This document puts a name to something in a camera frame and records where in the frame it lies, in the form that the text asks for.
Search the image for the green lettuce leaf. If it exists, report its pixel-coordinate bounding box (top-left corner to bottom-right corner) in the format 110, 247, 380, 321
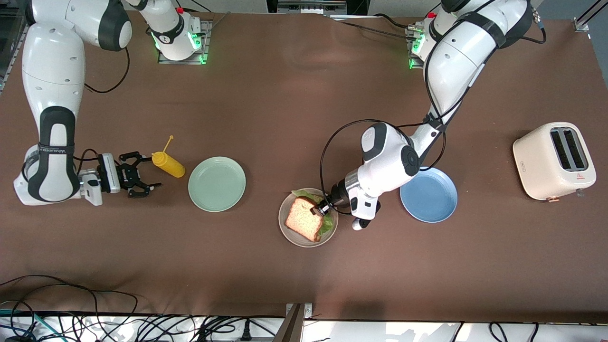
291, 190, 334, 238

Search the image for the brown bread slice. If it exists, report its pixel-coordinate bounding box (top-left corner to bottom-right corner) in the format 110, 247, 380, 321
284, 197, 325, 243

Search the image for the yellow mustard squeeze bottle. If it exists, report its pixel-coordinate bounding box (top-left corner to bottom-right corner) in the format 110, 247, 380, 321
151, 135, 186, 179

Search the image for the beige plate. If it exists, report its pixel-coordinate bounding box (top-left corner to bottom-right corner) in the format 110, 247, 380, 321
278, 188, 339, 248

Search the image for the green plate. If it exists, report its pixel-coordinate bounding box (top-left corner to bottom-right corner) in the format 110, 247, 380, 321
188, 156, 247, 212

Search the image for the blue plate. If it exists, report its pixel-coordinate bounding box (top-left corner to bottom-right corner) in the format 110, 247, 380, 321
399, 166, 458, 223

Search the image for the brown tablecloth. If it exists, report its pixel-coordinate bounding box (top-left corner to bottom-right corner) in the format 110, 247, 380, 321
0, 9, 608, 324

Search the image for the black equipment box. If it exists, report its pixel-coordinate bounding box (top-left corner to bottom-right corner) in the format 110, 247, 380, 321
266, 0, 369, 16

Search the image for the cream white toaster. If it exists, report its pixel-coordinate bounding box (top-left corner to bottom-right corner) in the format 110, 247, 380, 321
512, 122, 597, 202

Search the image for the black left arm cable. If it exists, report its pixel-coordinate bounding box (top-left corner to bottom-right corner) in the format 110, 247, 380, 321
319, 0, 547, 209

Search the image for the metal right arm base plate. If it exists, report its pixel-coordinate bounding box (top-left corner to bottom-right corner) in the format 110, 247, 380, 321
157, 19, 213, 66

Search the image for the grey metal bracket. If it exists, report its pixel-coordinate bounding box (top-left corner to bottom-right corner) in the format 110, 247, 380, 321
282, 303, 314, 342

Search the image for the black looping floor cable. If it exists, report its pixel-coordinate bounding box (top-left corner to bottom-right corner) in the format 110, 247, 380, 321
0, 275, 139, 342

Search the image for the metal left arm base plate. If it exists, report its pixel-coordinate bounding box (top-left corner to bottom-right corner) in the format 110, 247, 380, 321
408, 26, 430, 71

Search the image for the aluminium frame profile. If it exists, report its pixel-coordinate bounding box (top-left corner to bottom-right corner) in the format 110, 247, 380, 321
572, 0, 608, 32
0, 9, 29, 93

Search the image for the black cable on table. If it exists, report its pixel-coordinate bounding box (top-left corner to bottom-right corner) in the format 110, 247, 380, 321
328, 13, 421, 41

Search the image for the teal cable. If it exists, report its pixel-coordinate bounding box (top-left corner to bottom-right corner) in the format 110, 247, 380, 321
0, 309, 54, 340

